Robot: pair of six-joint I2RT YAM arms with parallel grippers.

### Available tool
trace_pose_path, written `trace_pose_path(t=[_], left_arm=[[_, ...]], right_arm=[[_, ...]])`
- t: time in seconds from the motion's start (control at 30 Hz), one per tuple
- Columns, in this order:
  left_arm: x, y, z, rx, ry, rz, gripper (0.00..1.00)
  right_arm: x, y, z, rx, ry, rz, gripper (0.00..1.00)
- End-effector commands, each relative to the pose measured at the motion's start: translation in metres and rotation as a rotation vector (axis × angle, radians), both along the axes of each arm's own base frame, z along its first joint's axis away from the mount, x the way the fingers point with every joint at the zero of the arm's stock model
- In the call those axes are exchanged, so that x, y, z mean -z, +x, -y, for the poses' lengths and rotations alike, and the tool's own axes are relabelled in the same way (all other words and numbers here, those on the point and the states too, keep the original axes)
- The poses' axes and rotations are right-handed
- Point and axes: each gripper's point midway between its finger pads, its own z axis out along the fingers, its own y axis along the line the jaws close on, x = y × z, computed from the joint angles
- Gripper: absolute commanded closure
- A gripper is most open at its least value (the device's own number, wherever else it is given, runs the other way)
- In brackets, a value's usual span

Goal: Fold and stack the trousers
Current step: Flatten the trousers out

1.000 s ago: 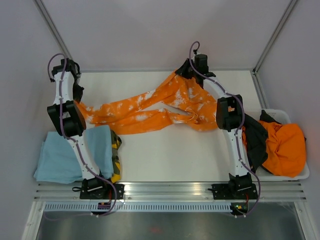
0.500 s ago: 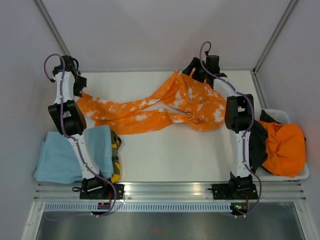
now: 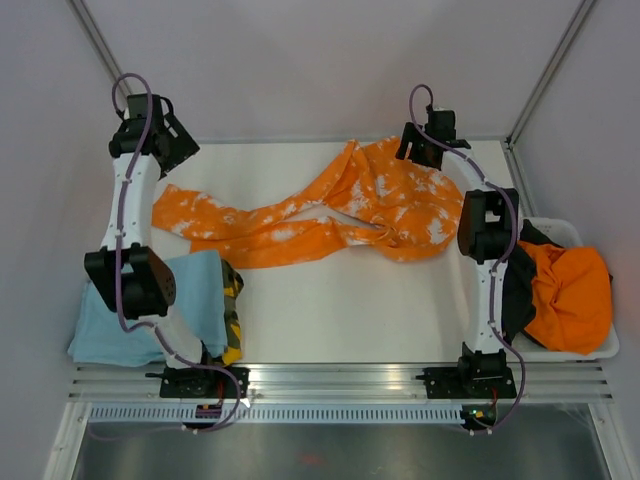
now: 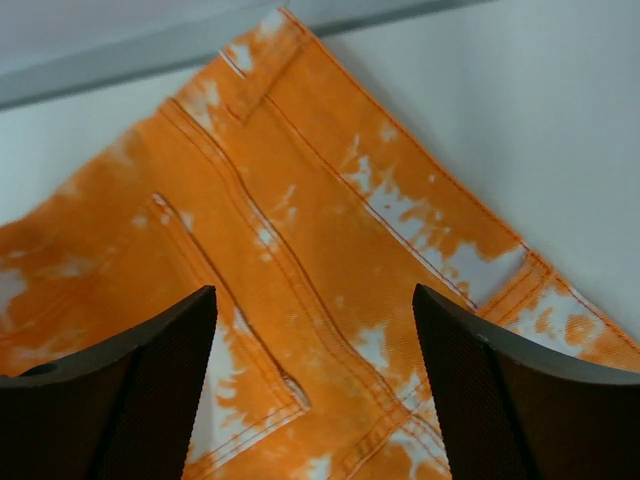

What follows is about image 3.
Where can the black garment in basket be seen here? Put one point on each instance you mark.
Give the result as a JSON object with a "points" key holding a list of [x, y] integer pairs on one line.
{"points": [[517, 300]]}

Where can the right aluminium frame post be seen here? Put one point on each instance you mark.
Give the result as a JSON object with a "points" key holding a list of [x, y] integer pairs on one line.
{"points": [[572, 31]]}

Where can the white plastic laundry basket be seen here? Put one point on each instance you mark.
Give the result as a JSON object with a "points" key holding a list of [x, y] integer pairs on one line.
{"points": [[600, 345]]}

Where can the light blue folded trousers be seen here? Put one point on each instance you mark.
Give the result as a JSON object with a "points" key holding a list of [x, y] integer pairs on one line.
{"points": [[99, 339]]}

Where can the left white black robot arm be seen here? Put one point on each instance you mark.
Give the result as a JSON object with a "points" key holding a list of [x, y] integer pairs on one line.
{"points": [[132, 280]]}

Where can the orange white tie-dye trousers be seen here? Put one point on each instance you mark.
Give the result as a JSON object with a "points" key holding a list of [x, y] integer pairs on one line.
{"points": [[365, 197]]}

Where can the left aluminium frame post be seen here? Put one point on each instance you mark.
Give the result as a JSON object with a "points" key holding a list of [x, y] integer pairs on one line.
{"points": [[115, 72]]}

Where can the aluminium mounting rail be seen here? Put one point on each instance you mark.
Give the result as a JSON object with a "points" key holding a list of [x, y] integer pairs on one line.
{"points": [[573, 382]]}

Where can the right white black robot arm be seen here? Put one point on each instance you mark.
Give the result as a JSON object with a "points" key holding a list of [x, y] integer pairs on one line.
{"points": [[486, 235]]}

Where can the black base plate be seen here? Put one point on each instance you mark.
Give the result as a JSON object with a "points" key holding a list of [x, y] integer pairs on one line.
{"points": [[194, 384], [448, 383]]}

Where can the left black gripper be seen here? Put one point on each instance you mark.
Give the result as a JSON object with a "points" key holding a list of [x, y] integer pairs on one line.
{"points": [[183, 147]]}

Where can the camouflage yellow folded trousers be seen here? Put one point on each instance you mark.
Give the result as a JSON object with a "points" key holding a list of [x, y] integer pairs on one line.
{"points": [[233, 284]]}

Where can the plain orange garment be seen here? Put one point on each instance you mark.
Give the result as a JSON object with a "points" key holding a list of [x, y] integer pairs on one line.
{"points": [[575, 300]]}

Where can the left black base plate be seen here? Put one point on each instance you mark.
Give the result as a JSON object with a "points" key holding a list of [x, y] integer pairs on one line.
{"points": [[194, 384]]}

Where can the white slotted cable duct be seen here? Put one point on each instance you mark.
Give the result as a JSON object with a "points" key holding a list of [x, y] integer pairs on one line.
{"points": [[279, 413]]}

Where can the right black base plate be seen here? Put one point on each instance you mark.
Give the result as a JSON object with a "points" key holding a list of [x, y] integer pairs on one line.
{"points": [[448, 383]]}

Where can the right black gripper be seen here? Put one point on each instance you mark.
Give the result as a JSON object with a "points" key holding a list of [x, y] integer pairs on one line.
{"points": [[412, 133]]}

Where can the aluminium frame post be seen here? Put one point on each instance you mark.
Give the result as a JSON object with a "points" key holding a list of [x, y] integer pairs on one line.
{"points": [[115, 72], [572, 31]]}

